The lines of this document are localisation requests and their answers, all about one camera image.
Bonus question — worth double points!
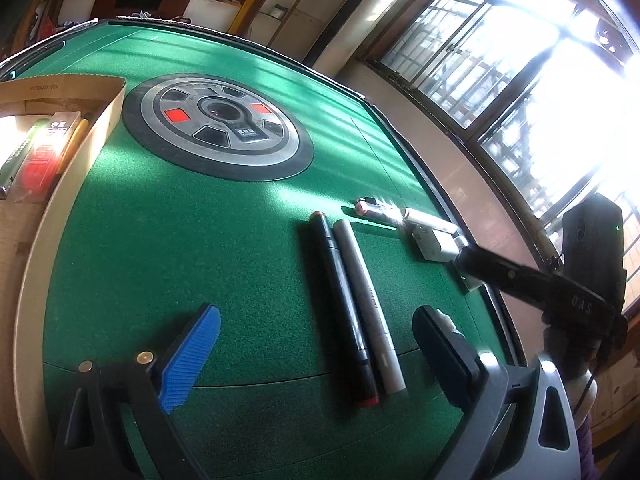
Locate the red packet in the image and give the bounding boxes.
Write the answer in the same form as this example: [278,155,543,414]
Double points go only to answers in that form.
[12,110,81,202]

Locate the small red-tipped pen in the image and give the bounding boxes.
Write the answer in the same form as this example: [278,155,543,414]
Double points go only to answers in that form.
[355,196,403,218]

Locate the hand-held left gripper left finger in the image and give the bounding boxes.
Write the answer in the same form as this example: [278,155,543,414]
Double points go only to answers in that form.
[52,304,222,480]

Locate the person's right forearm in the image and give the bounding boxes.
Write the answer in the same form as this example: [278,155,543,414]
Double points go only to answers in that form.
[570,405,601,480]

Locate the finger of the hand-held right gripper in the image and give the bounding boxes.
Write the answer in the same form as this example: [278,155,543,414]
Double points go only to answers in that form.
[452,242,563,308]

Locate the black marker red ends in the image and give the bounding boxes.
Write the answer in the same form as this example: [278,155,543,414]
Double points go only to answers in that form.
[307,211,381,408]

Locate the standing air conditioner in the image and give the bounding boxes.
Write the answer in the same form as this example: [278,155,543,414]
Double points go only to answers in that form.
[305,0,406,78]

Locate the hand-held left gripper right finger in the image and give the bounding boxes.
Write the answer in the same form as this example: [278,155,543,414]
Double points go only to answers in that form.
[412,304,573,480]

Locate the green pen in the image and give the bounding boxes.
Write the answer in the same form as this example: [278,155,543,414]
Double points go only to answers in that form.
[0,119,48,196]

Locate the orange black marker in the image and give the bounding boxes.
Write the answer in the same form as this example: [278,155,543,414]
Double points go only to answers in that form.
[55,119,90,176]

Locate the barred window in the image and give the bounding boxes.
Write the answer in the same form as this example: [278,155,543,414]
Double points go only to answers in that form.
[365,0,640,311]

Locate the grey marker white cap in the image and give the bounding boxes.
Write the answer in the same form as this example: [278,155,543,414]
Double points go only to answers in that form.
[332,217,408,395]

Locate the round table control panel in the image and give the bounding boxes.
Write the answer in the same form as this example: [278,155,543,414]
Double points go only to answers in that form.
[122,75,315,182]

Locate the cardboard box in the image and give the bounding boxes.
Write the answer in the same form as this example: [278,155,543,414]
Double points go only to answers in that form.
[0,76,127,441]

